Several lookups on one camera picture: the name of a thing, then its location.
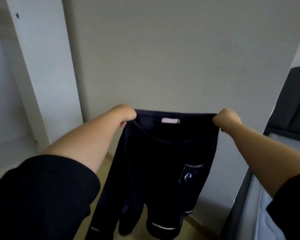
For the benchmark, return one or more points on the person's left hand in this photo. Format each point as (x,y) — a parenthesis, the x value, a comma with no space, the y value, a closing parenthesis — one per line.
(125,115)

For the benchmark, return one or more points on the person's right hand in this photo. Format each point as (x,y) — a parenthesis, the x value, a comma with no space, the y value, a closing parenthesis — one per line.
(226,119)

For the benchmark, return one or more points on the red and navy sports jacket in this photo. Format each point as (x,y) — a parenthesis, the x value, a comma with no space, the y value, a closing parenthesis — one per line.
(160,172)

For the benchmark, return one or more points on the white wardrobe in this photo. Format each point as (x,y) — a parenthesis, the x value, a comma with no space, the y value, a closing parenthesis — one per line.
(45,77)

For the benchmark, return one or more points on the grey quilted bed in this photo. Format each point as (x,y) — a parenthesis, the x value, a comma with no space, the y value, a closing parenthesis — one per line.
(260,207)

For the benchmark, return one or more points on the person's left forearm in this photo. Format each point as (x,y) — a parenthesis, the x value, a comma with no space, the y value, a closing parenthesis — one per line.
(85,137)

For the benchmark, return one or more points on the person's right forearm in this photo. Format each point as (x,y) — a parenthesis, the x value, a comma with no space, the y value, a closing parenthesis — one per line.
(270,157)

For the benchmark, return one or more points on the dark grey upholstered headboard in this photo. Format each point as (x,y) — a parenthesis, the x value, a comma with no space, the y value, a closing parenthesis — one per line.
(292,102)

